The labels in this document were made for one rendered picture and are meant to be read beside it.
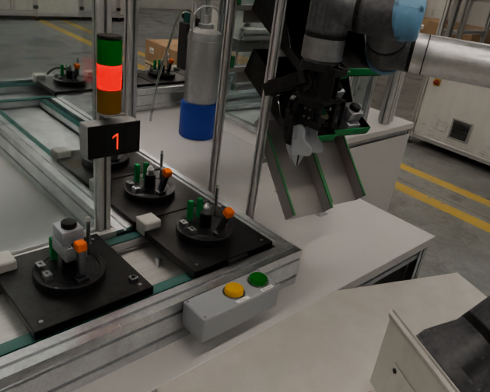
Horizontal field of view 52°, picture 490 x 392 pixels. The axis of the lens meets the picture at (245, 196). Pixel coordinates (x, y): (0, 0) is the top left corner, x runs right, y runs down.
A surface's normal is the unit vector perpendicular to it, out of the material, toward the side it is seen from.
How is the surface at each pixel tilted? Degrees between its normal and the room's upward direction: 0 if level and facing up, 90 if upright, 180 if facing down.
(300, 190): 45
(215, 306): 0
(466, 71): 104
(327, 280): 0
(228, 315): 90
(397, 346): 90
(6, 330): 0
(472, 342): 31
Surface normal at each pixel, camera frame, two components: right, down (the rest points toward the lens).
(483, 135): -0.75, 0.21
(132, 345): 0.66, 0.40
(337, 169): 0.46, -0.33
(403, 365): -0.96, 0.01
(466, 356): -0.09, -0.49
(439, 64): -0.37, 0.58
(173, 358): 0.12, -0.89
